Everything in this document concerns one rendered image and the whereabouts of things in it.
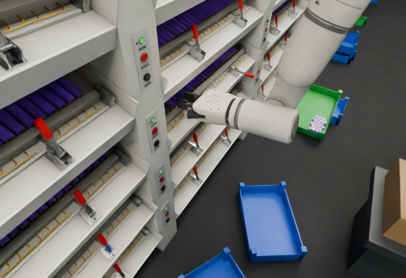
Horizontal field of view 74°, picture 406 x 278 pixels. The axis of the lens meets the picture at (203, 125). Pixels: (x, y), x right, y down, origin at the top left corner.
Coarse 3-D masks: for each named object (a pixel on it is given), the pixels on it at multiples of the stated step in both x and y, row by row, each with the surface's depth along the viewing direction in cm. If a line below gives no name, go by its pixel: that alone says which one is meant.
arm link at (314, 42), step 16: (304, 16) 49; (304, 32) 49; (320, 32) 47; (336, 32) 47; (288, 48) 53; (304, 48) 50; (320, 48) 49; (336, 48) 50; (288, 64) 53; (304, 64) 51; (320, 64) 51; (288, 80) 55; (304, 80) 54; (272, 96) 70; (288, 96) 68
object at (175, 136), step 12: (240, 48) 112; (252, 48) 111; (240, 60) 110; (252, 60) 113; (216, 84) 97; (228, 84) 99; (168, 108) 84; (192, 120) 84; (168, 132) 79; (180, 132) 80; (168, 144) 74
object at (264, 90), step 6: (276, 66) 178; (276, 72) 176; (270, 78) 171; (276, 78) 173; (264, 84) 165; (270, 84) 167; (258, 90) 160; (264, 90) 162; (270, 90) 164; (258, 96) 157; (264, 96) 157
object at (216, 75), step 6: (240, 54) 108; (228, 60) 103; (234, 60) 105; (222, 66) 100; (228, 66) 102; (216, 72) 97; (222, 72) 99; (210, 78) 94; (216, 78) 96; (222, 78) 99; (204, 84) 92; (210, 84) 94; (198, 90) 89; (204, 90) 92; (180, 108) 82; (168, 114) 79; (174, 114) 80; (186, 114) 84; (168, 120) 78; (174, 120) 81; (180, 120) 82; (174, 126) 80
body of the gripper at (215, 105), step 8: (208, 96) 74; (216, 96) 73; (224, 96) 73; (232, 96) 73; (200, 104) 71; (208, 104) 71; (216, 104) 70; (224, 104) 70; (200, 112) 71; (208, 112) 69; (216, 112) 68; (224, 112) 68; (200, 120) 73; (208, 120) 71; (216, 120) 70; (224, 120) 69
